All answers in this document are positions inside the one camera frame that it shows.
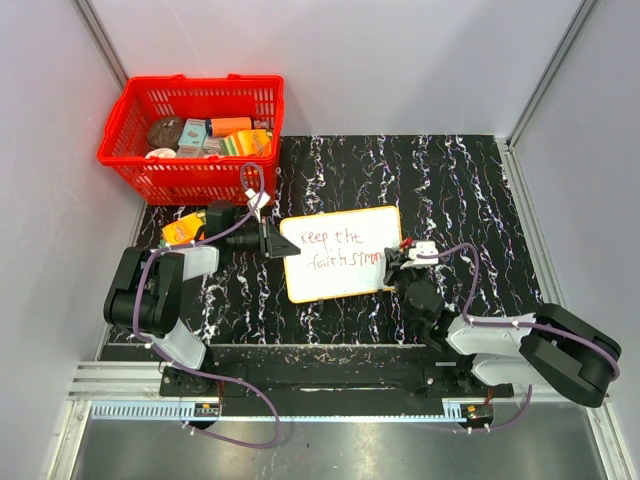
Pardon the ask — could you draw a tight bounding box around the orange green snack box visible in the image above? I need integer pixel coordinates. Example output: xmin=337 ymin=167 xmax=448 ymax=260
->
xmin=159 ymin=210 xmax=206 ymax=247

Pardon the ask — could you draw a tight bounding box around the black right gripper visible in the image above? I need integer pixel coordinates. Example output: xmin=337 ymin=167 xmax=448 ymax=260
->
xmin=383 ymin=248 xmax=425 ymax=329

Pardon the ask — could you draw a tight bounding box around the brown round packet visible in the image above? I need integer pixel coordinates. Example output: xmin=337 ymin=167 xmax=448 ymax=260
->
xmin=146 ymin=116 xmax=185 ymax=150

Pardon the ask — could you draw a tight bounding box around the orange cylindrical can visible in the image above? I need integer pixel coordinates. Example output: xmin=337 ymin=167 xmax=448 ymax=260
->
xmin=205 ymin=117 xmax=253 ymax=137

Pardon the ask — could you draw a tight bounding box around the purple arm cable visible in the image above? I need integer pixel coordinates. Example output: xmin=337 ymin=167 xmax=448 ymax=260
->
xmin=417 ymin=243 xmax=621 ymax=379
xmin=132 ymin=162 xmax=266 ymax=381

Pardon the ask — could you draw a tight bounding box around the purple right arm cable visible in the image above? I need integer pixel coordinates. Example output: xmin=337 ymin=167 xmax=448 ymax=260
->
xmin=417 ymin=243 xmax=621 ymax=379

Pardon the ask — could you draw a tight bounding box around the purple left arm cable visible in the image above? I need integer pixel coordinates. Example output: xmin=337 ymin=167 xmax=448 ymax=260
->
xmin=132 ymin=162 xmax=266 ymax=381

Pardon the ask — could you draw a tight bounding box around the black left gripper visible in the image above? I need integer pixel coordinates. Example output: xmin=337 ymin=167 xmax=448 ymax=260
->
xmin=226 ymin=217 xmax=299 ymax=259

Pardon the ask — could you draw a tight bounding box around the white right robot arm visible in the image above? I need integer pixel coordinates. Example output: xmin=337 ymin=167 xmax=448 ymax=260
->
xmin=383 ymin=241 xmax=622 ymax=408

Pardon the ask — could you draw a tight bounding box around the red plastic shopping basket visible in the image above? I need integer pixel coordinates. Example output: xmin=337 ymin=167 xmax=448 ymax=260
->
xmin=97 ymin=74 xmax=285 ymax=205

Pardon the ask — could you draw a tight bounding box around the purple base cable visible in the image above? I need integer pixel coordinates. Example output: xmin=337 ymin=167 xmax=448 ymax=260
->
xmin=182 ymin=369 xmax=282 ymax=449

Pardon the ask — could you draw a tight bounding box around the light blue small box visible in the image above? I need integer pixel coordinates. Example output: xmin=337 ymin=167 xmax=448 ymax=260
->
xmin=178 ymin=118 xmax=207 ymax=148

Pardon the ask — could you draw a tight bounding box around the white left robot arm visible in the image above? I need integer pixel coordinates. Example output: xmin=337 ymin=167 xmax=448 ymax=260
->
xmin=103 ymin=200 xmax=301 ymax=396

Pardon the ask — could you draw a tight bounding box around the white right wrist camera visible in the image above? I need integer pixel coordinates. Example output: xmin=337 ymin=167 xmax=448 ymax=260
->
xmin=401 ymin=240 xmax=439 ymax=269

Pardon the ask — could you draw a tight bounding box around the red-capped whiteboard marker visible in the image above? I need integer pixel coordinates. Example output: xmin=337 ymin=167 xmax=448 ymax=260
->
xmin=399 ymin=238 xmax=413 ymax=251

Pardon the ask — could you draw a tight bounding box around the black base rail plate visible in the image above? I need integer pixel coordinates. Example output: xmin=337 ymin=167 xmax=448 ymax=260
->
xmin=159 ymin=343 xmax=516 ymax=401

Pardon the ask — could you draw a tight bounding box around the orange yellow box in basket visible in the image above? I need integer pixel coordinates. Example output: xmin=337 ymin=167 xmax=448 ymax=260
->
xmin=221 ymin=129 xmax=273 ymax=157

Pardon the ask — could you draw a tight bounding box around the yellow-framed whiteboard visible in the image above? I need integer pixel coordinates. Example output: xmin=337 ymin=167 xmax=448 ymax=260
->
xmin=280 ymin=206 xmax=402 ymax=304

